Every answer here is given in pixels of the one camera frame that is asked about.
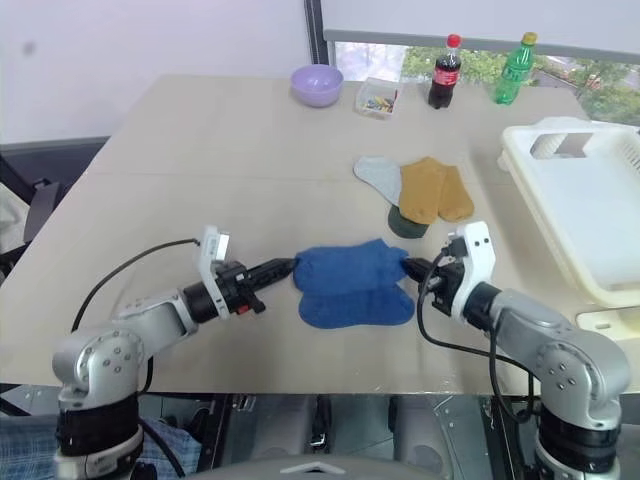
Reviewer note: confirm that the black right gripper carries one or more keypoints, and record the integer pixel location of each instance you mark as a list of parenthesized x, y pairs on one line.
[(446, 287)]

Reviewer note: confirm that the dark window frame post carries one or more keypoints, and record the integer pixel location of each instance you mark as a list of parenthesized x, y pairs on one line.
[(314, 30)]

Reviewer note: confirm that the clear plastic box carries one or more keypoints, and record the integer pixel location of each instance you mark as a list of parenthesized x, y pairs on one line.
[(380, 90)]

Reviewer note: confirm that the black chair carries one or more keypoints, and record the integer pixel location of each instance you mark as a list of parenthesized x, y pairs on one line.
[(45, 200)]

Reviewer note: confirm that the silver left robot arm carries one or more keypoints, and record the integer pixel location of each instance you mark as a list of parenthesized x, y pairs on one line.
[(100, 360)]

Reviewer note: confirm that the green bottle yellow cap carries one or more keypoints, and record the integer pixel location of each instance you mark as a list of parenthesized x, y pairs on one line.
[(515, 70)]

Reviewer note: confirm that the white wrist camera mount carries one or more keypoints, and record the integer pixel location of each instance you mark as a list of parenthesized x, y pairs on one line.
[(212, 245), (477, 260)]

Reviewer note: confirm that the grey roller blind bar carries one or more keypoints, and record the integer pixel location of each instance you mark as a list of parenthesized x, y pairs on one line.
[(400, 39)]

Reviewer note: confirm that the large mustard yellow sock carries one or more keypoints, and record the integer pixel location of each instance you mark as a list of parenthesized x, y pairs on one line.
[(420, 195)]

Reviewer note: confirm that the cola bottle red cap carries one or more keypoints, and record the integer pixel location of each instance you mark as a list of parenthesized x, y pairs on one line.
[(444, 75)]

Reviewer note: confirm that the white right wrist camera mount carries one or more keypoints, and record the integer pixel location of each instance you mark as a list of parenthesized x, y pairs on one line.
[(477, 260)]

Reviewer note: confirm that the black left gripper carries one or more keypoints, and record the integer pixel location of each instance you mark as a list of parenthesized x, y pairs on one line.
[(235, 287)]

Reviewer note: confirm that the purple plastic bowl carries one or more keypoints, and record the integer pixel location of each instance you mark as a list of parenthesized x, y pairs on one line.
[(316, 85)]

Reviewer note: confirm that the white plastic basket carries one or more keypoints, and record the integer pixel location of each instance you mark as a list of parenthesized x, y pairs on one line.
[(575, 210)]

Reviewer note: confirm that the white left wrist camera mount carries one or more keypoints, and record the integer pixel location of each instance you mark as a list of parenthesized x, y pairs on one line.
[(212, 245)]

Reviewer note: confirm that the blue sock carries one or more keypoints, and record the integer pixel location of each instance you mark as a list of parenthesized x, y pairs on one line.
[(355, 307), (350, 265)]

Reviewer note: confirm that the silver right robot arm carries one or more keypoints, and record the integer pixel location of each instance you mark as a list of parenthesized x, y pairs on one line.
[(565, 360)]

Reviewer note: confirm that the dark green sock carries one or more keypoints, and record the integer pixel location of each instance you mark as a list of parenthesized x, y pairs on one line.
[(407, 227)]

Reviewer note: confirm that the colourful small clips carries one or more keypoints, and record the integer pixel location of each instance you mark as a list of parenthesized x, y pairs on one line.
[(380, 103)]

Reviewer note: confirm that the light grey sock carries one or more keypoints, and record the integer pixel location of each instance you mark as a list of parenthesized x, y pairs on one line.
[(380, 175)]

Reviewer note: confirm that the blue plaid cloth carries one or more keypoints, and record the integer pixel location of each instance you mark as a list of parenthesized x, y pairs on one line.
[(30, 450)]

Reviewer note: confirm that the small mustard yellow sock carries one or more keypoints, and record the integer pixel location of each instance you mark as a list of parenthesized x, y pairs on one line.
[(456, 197)]

